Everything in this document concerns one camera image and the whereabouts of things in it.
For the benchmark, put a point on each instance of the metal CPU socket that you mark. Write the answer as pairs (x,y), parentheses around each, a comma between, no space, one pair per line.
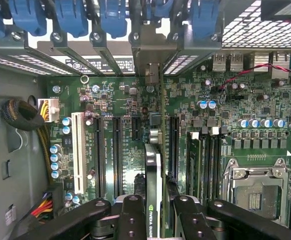
(255,190)

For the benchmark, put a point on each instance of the green motherboard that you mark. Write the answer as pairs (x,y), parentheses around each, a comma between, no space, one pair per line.
(125,105)

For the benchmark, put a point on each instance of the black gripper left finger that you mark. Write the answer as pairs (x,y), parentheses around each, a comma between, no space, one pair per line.
(131,220)

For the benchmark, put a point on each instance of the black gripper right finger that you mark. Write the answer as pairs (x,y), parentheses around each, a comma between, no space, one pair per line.
(193,220)

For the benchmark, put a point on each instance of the open dark grey PC case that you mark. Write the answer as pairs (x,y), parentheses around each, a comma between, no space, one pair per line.
(10,150)

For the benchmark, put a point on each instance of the long PCIe expansion slot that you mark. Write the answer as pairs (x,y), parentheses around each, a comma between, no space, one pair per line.
(99,155)
(117,155)

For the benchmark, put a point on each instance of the black power connector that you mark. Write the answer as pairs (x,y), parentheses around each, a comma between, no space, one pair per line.
(56,197)

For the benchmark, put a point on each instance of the white PCI expansion slot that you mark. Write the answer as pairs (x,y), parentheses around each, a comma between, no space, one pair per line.
(78,150)

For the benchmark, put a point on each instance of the black PCIe expansion slot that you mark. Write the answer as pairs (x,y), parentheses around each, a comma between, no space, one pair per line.
(174,145)

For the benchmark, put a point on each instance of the white power connector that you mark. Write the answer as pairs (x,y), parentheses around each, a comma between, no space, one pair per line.
(53,110)

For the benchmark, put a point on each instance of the metal USB port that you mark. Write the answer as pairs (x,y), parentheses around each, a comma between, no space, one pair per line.
(219,63)
(236,63)

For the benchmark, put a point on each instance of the black installed RAM stick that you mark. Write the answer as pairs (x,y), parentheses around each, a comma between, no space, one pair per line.
(194,162)

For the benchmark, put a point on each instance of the short black expansion slot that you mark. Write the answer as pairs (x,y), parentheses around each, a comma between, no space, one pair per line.
(136,127)

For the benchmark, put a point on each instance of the metal slot cover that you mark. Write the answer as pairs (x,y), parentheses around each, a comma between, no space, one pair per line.
(10,43)
(198,46)

